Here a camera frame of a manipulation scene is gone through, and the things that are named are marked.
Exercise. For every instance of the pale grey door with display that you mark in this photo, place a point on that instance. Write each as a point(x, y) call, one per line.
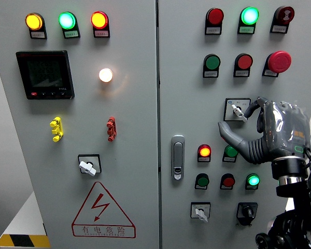
point(133, 116)

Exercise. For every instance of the unlit red round lamp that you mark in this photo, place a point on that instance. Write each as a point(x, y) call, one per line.
point(215, 16)

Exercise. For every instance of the lit red round lamp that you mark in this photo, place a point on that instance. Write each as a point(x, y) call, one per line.
point(99, 20)
point(204, 151)

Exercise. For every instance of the dark red buzzer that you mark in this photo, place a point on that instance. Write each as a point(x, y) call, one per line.
point(284, 14)

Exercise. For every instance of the unlit green round lamp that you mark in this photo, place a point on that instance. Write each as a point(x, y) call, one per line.
point(230, 153)

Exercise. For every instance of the lit green round lamp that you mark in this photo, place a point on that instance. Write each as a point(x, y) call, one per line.
point(249, 15)
point(67, 20)

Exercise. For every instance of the red warning triangle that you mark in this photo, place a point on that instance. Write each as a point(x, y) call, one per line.
point(100, 205)

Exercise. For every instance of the white lamp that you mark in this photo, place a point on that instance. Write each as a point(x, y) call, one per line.
point(105, 75)

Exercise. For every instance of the pale grey door with lock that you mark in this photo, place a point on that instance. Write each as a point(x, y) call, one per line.
point(190, 103)

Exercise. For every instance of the black display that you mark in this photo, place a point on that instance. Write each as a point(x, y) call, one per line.
point(44, 72)

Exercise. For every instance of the black yellow striped tape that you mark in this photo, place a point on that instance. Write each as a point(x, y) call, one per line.
point(22, 240)

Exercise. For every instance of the small green push button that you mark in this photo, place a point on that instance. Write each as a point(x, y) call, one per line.
point(203, 181)

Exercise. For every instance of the yellow round lamp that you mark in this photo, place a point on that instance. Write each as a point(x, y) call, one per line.
point(34, 21)

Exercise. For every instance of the small lit green button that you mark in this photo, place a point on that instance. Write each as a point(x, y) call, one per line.
point(253, 180)

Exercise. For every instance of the black cabinet hinge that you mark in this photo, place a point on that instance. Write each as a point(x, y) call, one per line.
point(44, 229)

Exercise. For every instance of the silver door lock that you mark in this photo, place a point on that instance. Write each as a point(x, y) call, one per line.
point(177, 155)

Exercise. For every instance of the small red push button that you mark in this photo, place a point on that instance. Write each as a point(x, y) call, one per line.
point(228, 182)

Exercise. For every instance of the large red stop button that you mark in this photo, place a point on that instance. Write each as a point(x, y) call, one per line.
point(279, 61)

